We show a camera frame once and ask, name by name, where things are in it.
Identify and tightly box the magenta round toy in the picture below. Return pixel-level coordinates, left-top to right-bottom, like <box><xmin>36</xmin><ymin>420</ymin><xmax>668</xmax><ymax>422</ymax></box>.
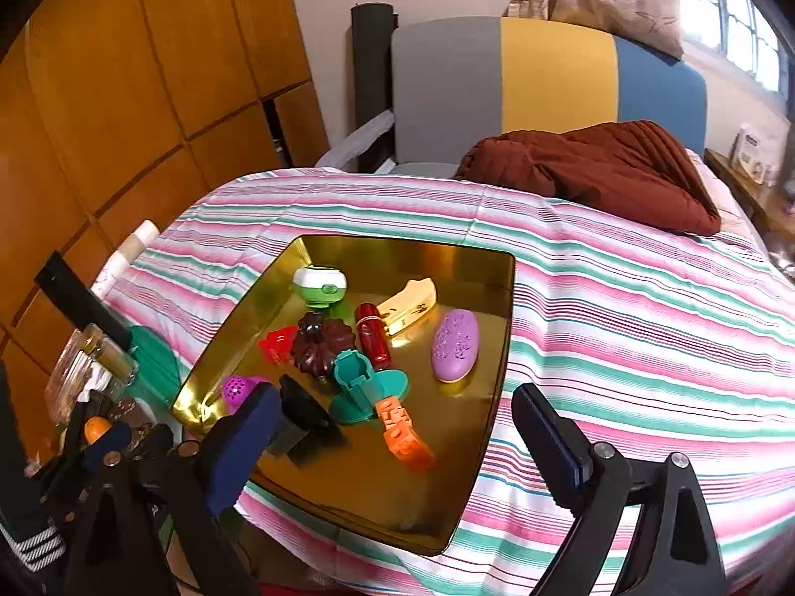
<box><xmin>221</xmin><ymin>375</ymin><xmax>271</xmax><ymax>416</ymax></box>

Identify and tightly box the grey jar with black lid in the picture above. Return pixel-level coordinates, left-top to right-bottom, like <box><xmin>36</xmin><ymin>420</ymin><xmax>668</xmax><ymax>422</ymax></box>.
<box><xmin>265</xmin><ymin>374</ymin><xmax>346</xmax><ymax>465</ymax></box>

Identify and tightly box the red block toy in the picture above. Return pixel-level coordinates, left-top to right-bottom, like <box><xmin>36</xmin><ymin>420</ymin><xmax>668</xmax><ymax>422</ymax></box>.
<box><xmin>257</xmin><ymin>324</ymin><xmax>298</xmax><ymax>365</ymax></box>

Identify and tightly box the dark brown carved ornament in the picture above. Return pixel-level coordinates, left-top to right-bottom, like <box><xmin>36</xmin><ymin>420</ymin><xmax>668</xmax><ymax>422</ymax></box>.
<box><xmin>290</xmin><ymin>312</ymin><xmax>356</xmax><ymax>381</ymax></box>

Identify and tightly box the green cylinder toy with base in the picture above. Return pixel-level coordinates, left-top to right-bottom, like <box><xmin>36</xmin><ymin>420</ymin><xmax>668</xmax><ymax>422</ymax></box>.
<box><xmin>329</xmin><ymin>349</ymin><xmax>409</xmax><ymax>425</ymax></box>

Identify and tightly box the orange cube strip toy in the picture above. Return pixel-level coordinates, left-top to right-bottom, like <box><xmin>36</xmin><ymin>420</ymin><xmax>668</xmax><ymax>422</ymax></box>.
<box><xmin>375</xmin><ymin>395</ymin><xmax>435</xmax><ymax>472</ymax></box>

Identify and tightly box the red shiny lighter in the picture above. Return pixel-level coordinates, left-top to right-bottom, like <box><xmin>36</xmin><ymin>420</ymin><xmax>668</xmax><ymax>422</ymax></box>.
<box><xmin>354</xmin><ymin>303</ymin><xmax>392</xmax><ymax>372</ymax></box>

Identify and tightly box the lilac oval patterned case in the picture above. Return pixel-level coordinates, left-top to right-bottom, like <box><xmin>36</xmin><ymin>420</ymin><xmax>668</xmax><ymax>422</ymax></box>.
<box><xmin>431</xmin><ymin>309</ymin><xmax>479</xmax><ymax>383</ymax></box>

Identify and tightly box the glass jar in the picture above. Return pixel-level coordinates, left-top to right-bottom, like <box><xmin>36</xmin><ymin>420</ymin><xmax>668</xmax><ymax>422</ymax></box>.
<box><xmin>44</xmin><ymin>324</ymin><xmax>139</xmax><ymax>425</ymax></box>

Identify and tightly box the striped pink green bedspread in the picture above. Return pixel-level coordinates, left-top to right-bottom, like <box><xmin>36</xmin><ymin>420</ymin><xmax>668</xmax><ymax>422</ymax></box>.
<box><xmin>108</xmin><ymin>168</ymin><xmax>794</xmax><ymax>588</ymax></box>

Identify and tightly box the green white round toy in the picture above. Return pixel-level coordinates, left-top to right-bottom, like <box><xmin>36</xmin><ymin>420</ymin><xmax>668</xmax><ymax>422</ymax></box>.
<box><xmin>292</xmin><ymin>265</ymin><xmax>348</xmax><ymax>309</ymax></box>

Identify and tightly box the white rolled paper tube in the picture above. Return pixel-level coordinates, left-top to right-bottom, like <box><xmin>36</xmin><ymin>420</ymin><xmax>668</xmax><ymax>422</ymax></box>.
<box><xmin>90</xmin><ymin>220</ymin><xmax>160</xmax><ymax>300</ymax></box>

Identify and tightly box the gold tray box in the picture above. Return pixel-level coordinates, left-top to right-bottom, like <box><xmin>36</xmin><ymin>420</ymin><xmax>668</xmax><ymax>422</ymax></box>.
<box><xmin>172</xmin><ymin>234</ymin><xmax>515</xmax><ymax>556</ymax></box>

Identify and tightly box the pink pillow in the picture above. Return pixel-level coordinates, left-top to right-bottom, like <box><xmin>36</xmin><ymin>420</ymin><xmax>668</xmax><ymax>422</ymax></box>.
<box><xmin>686</xmin><ymin>148</ymin><xmax>765</xmax><ymax>250</ymax></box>

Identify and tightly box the wooden desk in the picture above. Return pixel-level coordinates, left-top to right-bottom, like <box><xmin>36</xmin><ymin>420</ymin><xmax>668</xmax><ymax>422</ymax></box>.
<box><xmin>704</xmin><ymin>149</ymin><xmax>795</xmax><ymax>242</ymax></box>

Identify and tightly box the yellow curved toy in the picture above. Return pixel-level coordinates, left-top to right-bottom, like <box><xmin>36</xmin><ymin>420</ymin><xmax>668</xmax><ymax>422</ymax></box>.
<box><xmin>377</xmin><ymin>277</ymin><xmax>437</xmax><ymax>336</ymax></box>

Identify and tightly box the dark red quilted blanket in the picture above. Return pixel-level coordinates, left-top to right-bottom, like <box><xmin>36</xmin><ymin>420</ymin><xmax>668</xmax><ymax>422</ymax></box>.
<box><xmin>456</xmin><ymin>120</ymin><xmax>721</xmax><ymax>237</ymax></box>

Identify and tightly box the white purple carton box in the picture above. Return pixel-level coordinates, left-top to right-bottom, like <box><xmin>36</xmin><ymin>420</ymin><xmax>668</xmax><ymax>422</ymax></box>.
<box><xmin>730</xmin><ymin>124</ymin><xmax>768</xmax><ymax>184</ymax></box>

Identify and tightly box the wooden wardrobe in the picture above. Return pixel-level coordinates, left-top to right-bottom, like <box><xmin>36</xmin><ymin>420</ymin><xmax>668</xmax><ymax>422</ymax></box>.
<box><xmin>1</xmin><ymin>0</ymin><xmax>327</xmax><ymax>387</ymax></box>

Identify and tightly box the grey yellow blue headboard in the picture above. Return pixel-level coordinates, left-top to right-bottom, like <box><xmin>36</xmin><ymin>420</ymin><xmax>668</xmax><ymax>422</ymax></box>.
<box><xmin>391</xmin><ymin>16</ymin><xmax>708</xmax><ymax>178</ymax></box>

